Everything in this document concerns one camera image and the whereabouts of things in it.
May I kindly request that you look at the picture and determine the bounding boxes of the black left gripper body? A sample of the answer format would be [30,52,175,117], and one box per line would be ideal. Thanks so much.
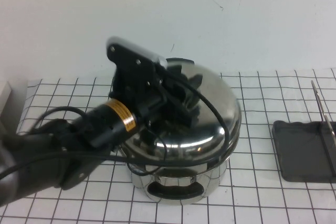
[109,70,195,131]

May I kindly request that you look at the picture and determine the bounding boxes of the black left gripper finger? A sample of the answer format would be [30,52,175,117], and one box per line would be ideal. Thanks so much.
[180,98,202,128]
[167,62,203,91]

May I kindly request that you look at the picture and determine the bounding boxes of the stainless steel pot lid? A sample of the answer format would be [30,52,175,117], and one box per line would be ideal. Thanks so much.
[123,57,242,169]

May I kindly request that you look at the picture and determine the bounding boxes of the beige box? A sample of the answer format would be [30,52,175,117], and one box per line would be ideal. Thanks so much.
[0,81,14,130]

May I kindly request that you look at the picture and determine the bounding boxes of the black camera cable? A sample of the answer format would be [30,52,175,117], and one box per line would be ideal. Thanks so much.
[127,73,228,178]

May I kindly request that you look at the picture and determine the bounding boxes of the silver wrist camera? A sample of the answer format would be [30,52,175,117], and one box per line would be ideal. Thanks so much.
[106,36,169,70]

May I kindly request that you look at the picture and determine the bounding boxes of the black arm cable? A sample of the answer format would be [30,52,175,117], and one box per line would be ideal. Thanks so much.
[0,105,90,180]

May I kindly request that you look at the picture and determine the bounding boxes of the black tray wire lid rack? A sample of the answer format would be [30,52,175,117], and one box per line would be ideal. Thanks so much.
[272,80,336,183]

